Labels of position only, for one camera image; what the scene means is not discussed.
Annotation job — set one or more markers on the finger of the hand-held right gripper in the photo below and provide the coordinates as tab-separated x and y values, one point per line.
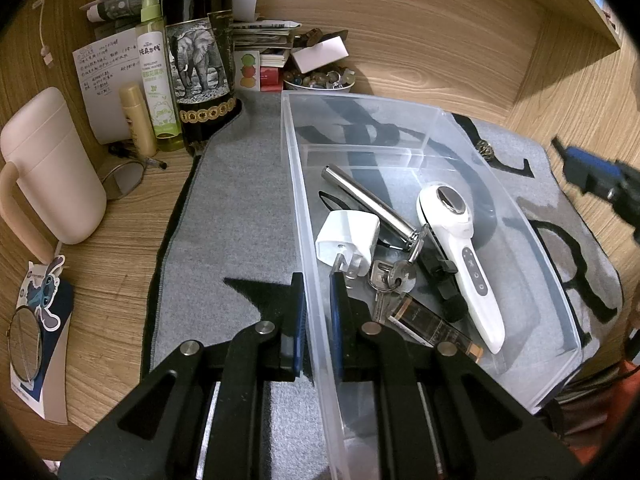
587	162

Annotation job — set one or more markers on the green spray bottle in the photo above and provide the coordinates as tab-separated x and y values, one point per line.
157	85

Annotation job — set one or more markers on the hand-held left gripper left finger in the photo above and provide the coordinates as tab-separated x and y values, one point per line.
300	320

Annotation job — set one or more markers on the round mirror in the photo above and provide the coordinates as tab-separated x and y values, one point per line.
26	342

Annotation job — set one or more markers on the small red box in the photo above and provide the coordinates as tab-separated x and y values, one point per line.
272	77

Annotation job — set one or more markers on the wooden shelf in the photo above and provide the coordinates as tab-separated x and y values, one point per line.
592	15

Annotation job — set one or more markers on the black pen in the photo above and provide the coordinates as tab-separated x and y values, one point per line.
150	162

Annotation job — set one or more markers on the small yellow bottle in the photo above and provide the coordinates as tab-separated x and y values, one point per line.
140	120

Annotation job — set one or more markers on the beige lidded mug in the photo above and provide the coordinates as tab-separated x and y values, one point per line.
50	160

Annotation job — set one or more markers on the small black device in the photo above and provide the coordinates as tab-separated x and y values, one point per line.
452	305

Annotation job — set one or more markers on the amber and black tube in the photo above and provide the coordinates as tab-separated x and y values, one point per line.
425	320

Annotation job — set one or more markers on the bunch of keys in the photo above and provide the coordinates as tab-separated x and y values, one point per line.
400	275

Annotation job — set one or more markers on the white charger plug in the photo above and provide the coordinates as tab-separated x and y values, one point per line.
345	235

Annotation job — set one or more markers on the red clothing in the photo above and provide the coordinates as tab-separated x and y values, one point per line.
631	385

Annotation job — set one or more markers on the silver metal tube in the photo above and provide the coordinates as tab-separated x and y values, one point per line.
365	197

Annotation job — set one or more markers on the white handheld massager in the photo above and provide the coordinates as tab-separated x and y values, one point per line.
475	280

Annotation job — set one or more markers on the small metal ornament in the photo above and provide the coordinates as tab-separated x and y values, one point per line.
485	149

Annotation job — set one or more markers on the dark wine bottle elephant label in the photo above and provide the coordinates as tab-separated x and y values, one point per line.
200	75

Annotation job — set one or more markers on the blue cartoon sticker card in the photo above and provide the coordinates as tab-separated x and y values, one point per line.
52	305

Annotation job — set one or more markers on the bowl of trinkets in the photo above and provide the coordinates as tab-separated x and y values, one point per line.
320	81

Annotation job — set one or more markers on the grey felt desk mat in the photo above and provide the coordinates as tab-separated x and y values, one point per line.
240	220

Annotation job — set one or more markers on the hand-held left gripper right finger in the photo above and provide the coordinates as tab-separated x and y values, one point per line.
336	310

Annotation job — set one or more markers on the clear plastic bin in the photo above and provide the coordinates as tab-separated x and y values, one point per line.
525	260

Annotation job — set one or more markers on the eyeglasses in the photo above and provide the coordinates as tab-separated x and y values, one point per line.
125	177

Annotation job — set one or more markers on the blank white card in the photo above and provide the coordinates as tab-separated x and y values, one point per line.
320	54

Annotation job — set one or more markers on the white handwritten note paper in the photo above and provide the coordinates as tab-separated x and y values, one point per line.
105	75

